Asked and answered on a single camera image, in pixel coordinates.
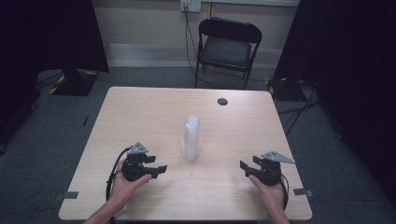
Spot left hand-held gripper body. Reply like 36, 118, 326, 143
120, 142, 157, 182

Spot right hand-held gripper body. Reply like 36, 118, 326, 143
247, 150, 296, 187

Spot stack of clear plastic cups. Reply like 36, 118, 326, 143
180, 115, 203, 161

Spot person's right hand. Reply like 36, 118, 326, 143
248, 175, 290, 217

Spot person's left hand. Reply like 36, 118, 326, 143
106, 160, 153, 210

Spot grey tape strip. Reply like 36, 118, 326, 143
292, 188, 315, 198
54, 190, 79, 202

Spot black stand base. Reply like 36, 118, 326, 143
49, 68, 101, 97
266, 76, 313, 103

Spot black folding chair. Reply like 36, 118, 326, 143
193, 17, 263, 91

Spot black curtain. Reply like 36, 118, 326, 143
0, 0, 110, 147
273, 0, 396, 202

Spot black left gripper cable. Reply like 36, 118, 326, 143
105, 147, 133, 224

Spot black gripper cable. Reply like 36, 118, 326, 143
105, 147, 133, 224
279, 173, 290, 210

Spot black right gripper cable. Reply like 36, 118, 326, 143
279, 173, 290, 210

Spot black floor cables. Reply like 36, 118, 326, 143
276, 79, 322, 138

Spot white wall socket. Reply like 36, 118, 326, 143
179, 0, 203, 14

